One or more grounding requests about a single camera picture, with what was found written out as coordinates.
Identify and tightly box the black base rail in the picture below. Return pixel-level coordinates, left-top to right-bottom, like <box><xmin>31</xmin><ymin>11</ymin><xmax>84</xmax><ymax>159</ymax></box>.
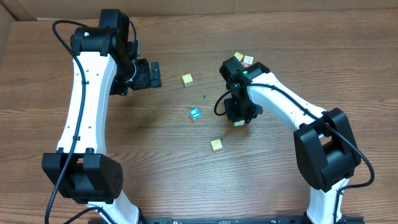
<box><xmin>87</xmin><ymin>216</ymin><xmax>366</xmax><ymax>224</ymax></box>

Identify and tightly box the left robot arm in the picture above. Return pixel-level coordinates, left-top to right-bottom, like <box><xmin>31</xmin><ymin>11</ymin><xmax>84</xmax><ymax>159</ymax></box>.
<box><xmin>42</xmin><ymin>9</ymin><xmax>162</xmax><ymax>223</ymax></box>

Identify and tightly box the yellow block rear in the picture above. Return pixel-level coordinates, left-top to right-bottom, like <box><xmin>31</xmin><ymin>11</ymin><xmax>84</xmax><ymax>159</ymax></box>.
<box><xmin>234</xmin><ymin>52</ymin><xmax>244</xmax><ymax>62</ymax></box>

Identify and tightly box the blue picture block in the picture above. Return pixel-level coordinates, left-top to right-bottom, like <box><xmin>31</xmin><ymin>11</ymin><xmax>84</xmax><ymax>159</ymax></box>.
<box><xmin>190</xmin><ymin>108</ymin><xmax>202</xmax><ymax>121</ymax></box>

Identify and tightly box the tan yellow letter block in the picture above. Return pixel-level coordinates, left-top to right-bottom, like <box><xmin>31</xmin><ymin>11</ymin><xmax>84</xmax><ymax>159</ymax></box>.
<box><xmin>211</xmin><ymin>139</ymin><xmax>223</xmax><ymax>152</ymax></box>

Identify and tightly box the lone yellow block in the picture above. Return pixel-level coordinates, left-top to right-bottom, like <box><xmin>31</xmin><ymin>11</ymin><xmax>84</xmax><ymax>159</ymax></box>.
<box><xmin>182</xmin><ymin>73</ymin><xmax>193</xmax><ymax>87</ymax></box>

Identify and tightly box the white letter block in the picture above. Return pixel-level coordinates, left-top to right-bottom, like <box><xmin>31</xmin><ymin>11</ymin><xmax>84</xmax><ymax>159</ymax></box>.
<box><xmin>243</xmin><ymin>55</ymin><xmax>254</xmax><ymax>65</ymax></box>

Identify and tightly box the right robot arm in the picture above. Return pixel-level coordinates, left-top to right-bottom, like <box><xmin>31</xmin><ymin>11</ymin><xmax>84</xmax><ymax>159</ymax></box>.
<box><xmin>220</xmin><ymin>57</ymin><xmax>361</xmax><ymax>223</ymax></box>

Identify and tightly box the red picture block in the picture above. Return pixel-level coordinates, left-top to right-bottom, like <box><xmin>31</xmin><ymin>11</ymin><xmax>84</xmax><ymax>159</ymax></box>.
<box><xmin>241</xmin><ymin>62</ymin><xmax>250</xmax><ymax>68</ymax></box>

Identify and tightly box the white drawing block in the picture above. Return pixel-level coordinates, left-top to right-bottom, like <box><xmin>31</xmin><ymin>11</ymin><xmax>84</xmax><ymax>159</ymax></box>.
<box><xmin>233</xmin><ymin>120</ymin><xmax>245</xmax><ymax>127</ymax></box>

